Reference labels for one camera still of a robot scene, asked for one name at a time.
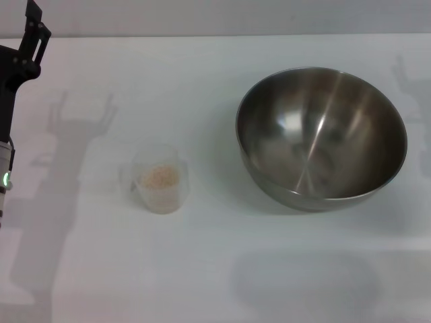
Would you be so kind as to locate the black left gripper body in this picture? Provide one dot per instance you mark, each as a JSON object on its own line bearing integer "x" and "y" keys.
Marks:
{"x": 8, "y": 84}

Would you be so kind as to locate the stainless steel mixing bowl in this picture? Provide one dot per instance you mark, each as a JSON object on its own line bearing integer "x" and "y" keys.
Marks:
{"x": 323, "y": 141}

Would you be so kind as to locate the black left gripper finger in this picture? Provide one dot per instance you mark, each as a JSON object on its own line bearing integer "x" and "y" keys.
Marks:
{"x": 33, "y": 40}

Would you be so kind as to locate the clear plastic measuring cup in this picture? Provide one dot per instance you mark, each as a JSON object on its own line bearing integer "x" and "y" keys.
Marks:
{"x": 158, "y": 202}

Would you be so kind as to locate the pile of white rice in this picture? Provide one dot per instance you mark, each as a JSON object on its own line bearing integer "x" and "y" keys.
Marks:
{"x": 160, "y": 180}

